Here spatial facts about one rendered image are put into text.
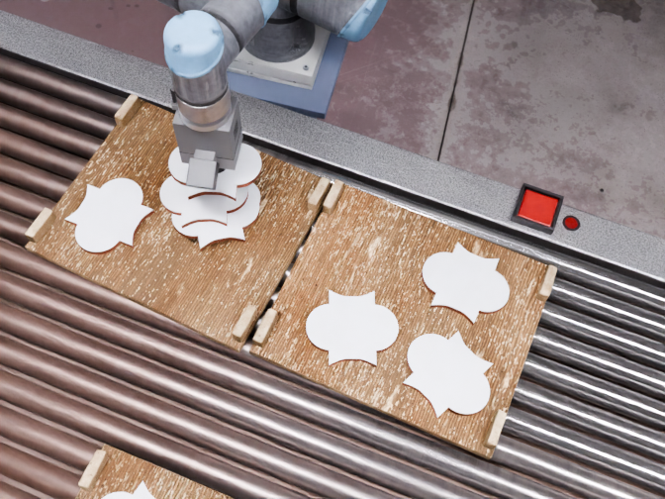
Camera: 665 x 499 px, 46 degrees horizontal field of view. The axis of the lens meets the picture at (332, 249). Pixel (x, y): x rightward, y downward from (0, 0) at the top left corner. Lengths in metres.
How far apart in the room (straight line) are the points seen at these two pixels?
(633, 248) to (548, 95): 1.41
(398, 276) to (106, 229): 0.50
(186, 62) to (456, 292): 0.58
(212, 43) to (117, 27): 1.93
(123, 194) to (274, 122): 0.31
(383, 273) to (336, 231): 0.11
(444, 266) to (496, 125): 1.41
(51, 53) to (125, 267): 0.51
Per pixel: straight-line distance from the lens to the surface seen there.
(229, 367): 1.28
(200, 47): 1.02
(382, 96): 2.70
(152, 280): 1.33
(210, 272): 1.32
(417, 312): 1.30
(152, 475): 1.23
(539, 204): 1.45
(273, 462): 1.23
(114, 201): 1.40
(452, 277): 1.32
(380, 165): 1.45
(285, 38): 1.55
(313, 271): 1.31
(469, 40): 2.91
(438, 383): 1.25
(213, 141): 1.17
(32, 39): 1.70
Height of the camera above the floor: 2.13
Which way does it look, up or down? 63 degrees down
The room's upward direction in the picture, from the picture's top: 5 degrees clockwise
